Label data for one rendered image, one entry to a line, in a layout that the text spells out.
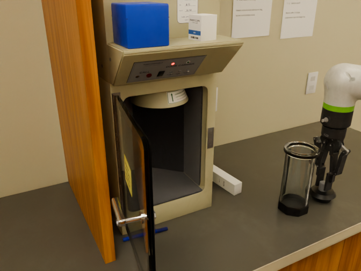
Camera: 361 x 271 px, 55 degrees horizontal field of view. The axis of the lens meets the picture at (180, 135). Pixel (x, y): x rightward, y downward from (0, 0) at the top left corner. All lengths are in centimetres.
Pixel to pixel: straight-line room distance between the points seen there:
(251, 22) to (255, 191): 74
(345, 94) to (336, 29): 91
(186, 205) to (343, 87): 60
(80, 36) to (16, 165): 75
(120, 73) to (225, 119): 92
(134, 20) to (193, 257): 64
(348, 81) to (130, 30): 66
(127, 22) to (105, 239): 55
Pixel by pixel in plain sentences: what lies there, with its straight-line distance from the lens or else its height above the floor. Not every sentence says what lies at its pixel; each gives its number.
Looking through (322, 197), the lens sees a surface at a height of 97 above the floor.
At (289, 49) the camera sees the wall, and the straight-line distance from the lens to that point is 181.
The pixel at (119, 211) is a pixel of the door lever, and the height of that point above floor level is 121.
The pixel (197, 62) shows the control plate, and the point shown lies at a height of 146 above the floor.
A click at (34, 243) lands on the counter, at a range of 115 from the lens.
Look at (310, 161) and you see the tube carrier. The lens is 114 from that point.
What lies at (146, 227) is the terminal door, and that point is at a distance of 71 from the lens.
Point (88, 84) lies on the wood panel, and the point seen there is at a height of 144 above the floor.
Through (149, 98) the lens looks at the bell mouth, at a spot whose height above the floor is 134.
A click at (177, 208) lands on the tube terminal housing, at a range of 114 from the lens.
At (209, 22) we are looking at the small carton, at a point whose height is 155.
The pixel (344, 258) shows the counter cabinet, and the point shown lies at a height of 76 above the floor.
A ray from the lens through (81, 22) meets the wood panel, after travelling 76.
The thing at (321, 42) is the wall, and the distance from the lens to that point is 196.
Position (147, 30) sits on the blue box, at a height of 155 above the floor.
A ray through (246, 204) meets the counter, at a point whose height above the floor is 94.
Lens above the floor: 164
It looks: 24 degrees down
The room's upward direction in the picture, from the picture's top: straight up
